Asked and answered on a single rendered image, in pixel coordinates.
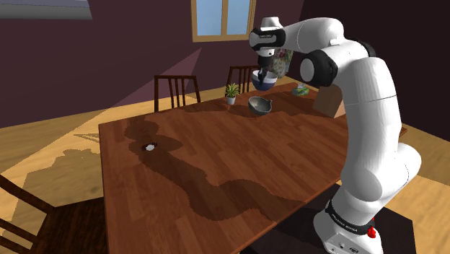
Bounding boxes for blue and white bowl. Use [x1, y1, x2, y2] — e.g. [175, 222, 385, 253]
[251, 69, 279, 92]

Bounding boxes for floral patterned object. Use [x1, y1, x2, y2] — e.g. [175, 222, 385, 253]
[271, 48, 294, 79]

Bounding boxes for dark wooden chair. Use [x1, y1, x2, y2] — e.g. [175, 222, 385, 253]
[153, 74, 203, 113]
[226, 64, 263, 95]
[0, 173, 109, 254]

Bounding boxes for grey bowl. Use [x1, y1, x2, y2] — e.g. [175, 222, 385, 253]
[247, 96, 273, 117]

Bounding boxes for small potted green plant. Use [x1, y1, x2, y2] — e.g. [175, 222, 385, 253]
[224, 82, 240, 105]

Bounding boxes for green tissue box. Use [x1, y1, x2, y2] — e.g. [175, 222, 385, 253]
[291, 83, 311, 97]

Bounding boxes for wooden framed window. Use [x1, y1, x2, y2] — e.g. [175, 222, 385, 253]
[190, 0, 257, 43]

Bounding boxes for light brown box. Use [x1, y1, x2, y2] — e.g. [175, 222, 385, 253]
[312, 84, 348, 119]

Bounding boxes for wooden dining table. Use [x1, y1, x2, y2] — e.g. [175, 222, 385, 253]
[98, 82, 409, 254]

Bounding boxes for dark robot stand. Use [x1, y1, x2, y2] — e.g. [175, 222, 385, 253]
[242, 183, 418, 254]

